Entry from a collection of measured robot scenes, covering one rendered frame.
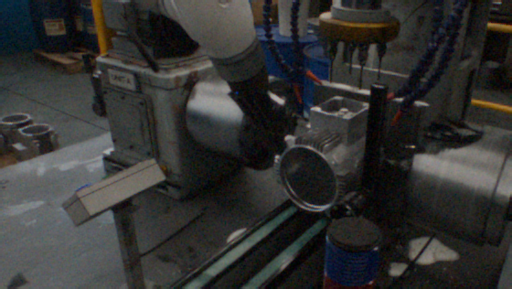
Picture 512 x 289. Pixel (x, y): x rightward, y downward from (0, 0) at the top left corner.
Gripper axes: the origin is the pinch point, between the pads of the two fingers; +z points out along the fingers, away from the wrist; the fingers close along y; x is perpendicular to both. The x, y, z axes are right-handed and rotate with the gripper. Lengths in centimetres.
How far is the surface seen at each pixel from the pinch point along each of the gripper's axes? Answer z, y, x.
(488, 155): 2.4, -40.9, -11.7
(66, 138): 150, 277, -39
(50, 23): 169, 464, -163
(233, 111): 4.0, 18.6, -6.8
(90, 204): -13.3, 15.0, 31.5
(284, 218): 16.0, -2.4, 9.6
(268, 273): 7.2, -10.9, 24.8
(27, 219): 14, 62, 36
